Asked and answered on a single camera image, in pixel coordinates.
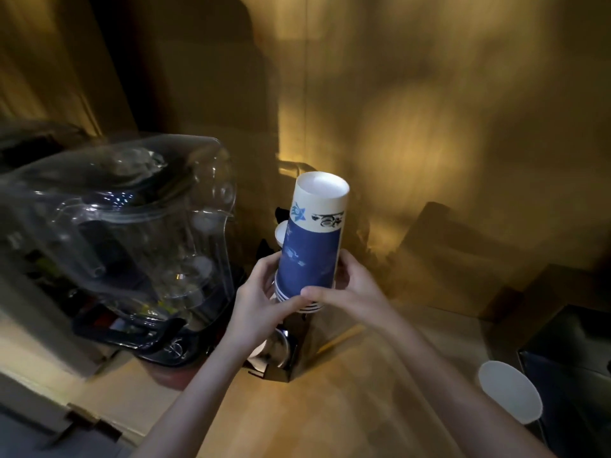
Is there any black box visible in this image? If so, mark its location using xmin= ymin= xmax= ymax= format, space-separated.
xmin=517 ymin=304 xmax=611 ymax=458

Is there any stack of blue paper cups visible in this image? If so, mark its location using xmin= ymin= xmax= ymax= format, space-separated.
xmin=274 ymin=171 xmax=350 ymax=314

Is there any person's right forearm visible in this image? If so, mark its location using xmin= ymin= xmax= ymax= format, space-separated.
xmin=371 ymin=318 xmax=558 ymax=458

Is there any blender with clear cover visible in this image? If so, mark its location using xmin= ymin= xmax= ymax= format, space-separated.
xmin=0 ymin=132 xmax=239 ymax=370

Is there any white paper cup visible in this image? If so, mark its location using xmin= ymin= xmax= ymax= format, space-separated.
xmin=478 ymin=360 xmax=544 ymax=425

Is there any person's left hand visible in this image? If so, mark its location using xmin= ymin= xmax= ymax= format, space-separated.
xmin=222 ymin=252 xmax=312 ymax=353

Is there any person's right hand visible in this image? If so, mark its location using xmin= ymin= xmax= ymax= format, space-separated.
xmin=300 ymin=249 xmax=398 ymax=333

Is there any shiny metal container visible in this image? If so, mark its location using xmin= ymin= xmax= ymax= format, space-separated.
xmin=244 ymin=310 xmax=317 ymax=383

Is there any person's left forearm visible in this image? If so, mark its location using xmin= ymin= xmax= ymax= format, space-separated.
xmin=128 ymin=337 xmax=262 ymax=458

